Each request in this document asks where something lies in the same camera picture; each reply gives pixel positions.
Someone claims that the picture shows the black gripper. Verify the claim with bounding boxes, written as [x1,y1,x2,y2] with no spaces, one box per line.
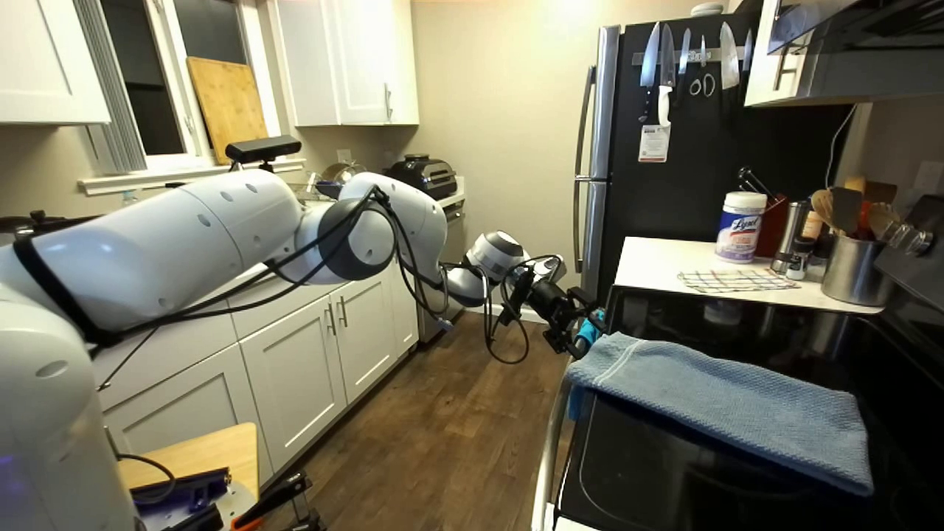
[520,254,605,362]

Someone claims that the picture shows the small black kitchen gadget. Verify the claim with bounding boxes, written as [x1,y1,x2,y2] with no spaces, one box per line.
[769,247,829,282]

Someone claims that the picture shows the black camera on stand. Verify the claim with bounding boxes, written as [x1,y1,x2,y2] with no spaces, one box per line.
[220,133,303,166]

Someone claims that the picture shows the checked white dish cloth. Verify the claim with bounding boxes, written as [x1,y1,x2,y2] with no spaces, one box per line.
[675,266,803,294]

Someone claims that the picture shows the black glass-top oven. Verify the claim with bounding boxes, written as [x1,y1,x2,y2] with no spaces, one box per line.
[527,191,944,531]

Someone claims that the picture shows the red and black tool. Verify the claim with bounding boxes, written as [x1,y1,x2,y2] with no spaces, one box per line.
[231,470,310,531]

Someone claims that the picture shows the wooden spatula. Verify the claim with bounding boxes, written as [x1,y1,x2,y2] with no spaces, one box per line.
[810,182,868,243]

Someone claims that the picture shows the white wipes canister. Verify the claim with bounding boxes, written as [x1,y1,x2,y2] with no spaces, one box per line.
[714,190,769,262]

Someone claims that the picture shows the light wooden board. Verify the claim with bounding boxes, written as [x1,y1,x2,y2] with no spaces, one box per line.
[116,423,262,496]

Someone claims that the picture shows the black refrigerator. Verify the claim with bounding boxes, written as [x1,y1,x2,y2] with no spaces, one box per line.
[571,11,857,318]

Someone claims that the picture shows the pale blue towel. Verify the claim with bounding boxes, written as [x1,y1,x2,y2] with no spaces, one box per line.
[565,331,877,498]

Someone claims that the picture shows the white wall cabinet with handle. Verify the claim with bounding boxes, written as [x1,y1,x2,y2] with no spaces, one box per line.
[275,0,422,133]

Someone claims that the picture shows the wooden spoon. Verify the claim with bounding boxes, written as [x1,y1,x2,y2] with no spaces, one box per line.
[841,175,899,216]

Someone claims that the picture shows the dark red box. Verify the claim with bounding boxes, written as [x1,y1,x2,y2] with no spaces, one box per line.
[753,194,793,259]

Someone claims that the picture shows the wide steel knife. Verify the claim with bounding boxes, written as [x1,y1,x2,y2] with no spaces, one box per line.
[716,20,744,94]

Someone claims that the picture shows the dark blue plastic object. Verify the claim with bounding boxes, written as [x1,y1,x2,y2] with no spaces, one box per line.
[130,467,235,531]

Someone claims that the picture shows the small steel knife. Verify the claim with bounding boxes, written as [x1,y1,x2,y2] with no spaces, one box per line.
[675,26,697,79]

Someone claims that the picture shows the bright blue towel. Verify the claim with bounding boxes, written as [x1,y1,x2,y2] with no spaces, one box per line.
[565,310,608,424]

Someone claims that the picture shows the steel utensil holder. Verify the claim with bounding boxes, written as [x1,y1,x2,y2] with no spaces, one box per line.
[821,234,887,308]

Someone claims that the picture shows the stainless steel microwave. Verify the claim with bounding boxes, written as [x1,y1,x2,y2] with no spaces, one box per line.
[765,0,944,105]

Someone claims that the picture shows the clear glass bowl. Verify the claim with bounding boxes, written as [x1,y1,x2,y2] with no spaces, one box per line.
[310,160,356,194]

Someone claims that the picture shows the kitchen window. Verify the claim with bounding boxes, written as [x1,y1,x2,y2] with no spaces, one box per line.
[73,0,288,191]

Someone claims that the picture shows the silver oven door handle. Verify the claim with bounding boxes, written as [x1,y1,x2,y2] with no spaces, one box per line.
[527,352,589,531]

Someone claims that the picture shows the white paper tag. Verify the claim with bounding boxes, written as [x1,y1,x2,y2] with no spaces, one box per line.
[633,122,672,166]

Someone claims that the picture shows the long steel knife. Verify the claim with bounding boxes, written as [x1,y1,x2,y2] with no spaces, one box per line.
[636,24,664,128]

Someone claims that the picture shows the white wall cabinet plain door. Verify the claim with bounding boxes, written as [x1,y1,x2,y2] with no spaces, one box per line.
[0,0,113,129]

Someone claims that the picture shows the white-handled steel knife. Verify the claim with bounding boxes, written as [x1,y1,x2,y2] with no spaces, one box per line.
[658,24,678,129]

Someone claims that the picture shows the wooden cutting board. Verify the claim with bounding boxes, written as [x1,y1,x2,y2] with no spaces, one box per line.
[186,57,270,166]

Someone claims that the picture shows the white base cabinets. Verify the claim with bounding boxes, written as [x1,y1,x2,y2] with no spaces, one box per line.
[90,262,422,483]

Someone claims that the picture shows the steel pepper mill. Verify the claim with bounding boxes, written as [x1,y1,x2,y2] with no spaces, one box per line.
[778,200,815,268]

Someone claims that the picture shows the black-handled scissors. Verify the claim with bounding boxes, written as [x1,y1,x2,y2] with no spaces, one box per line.
[688,67,720,100]

